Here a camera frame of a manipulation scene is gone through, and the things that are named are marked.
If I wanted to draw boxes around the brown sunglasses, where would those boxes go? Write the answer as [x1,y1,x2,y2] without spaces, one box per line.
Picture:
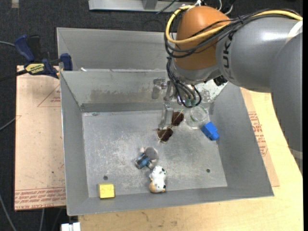
[153,111,185,144]

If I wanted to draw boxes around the black cylinder on white bracket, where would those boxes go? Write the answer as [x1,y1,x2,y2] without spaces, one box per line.
[204,74,229,87]

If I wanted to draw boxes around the grey metal bin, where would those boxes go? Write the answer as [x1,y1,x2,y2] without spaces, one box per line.
[56,27,275,217]

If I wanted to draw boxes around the brown cardboard board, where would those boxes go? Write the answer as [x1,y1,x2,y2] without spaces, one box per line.
[14,65,281,211]

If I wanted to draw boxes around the black and white toy cow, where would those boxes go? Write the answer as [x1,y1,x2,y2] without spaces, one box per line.
[148,165,167,194]

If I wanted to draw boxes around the blue plastic block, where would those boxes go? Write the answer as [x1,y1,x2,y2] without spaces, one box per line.
[200,121,220,141]

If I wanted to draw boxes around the yellow square block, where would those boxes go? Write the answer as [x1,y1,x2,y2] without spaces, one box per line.
[97,183,116,200]

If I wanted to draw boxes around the clear glass cup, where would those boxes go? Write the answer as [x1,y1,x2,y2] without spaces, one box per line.
[188,105,210,130]

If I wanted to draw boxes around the grey-haired toy doll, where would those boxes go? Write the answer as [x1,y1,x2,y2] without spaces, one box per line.
[134,146,160,170]

